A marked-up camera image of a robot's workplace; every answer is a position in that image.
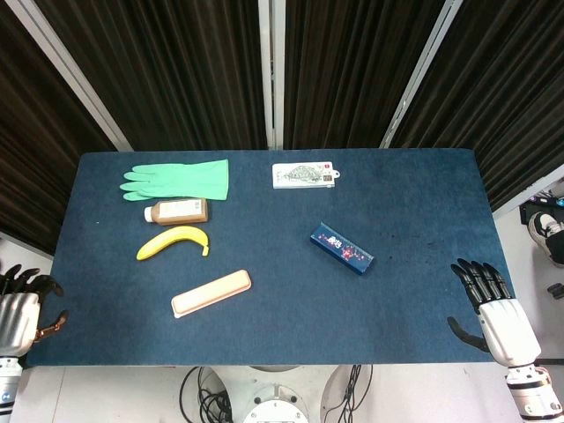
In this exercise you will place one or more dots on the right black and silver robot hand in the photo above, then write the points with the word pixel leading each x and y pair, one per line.
pixel 506 326

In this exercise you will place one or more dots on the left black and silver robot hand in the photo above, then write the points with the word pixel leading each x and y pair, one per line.
pixel 17 315

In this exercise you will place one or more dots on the blue glasses box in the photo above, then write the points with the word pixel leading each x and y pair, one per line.
pixel 341 249

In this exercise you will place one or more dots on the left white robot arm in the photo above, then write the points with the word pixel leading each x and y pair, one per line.
pixel 8 388

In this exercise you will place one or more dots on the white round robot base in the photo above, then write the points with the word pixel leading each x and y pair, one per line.
pixel 275 396

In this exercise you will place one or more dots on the white box with sketch print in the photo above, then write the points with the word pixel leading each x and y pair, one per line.
pixel 304 175

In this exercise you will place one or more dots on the small black floor object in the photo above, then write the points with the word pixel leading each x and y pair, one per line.
pixel 556 291

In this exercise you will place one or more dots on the black and white sneaker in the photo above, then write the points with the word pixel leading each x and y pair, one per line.
pixel 544 229

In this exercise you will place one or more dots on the dark pleated curtain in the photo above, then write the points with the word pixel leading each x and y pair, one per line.
pixel 167 75
pixel 352 75
pixel 506 88
pixel 26 154

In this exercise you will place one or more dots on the yellow banana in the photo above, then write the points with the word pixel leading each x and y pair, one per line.
pixel 176 235

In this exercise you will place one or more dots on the brown bottle with white cap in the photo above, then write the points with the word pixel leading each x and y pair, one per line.
pixel 180 211

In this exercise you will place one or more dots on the pink and cream long case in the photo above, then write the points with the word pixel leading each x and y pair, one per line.
pixel 211 293

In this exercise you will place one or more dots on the green rubber glove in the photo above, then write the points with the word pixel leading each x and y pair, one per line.
pixel 189 180

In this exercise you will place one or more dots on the blue felt table mat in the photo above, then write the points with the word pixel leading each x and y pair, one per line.
pixel 282 326

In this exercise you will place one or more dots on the grey aluminium partition post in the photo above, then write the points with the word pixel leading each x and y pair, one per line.
pixel 66 66
pixel 272 75
pixel 529 189
pixel 418 75

